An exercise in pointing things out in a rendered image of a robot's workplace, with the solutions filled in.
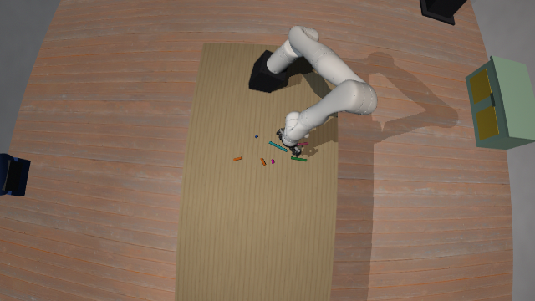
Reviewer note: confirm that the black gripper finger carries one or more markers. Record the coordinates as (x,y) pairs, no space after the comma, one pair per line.
(280,132)
(295,151)

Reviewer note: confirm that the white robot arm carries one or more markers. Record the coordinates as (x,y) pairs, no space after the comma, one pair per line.
(351,94)

